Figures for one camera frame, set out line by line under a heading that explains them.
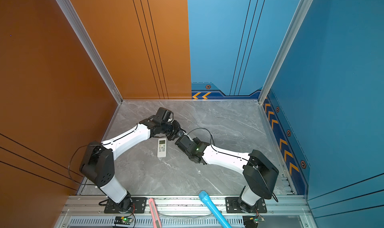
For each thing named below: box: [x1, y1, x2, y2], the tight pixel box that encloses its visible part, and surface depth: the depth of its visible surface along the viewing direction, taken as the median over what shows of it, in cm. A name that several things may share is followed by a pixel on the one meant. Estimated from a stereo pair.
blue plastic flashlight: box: [198, 190, 232, 228], surface depth 72 cm
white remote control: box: [157, 138, 167, 158], surface depth 93 cm
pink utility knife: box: [148, 198, 163, 228], surface depth 72 cm
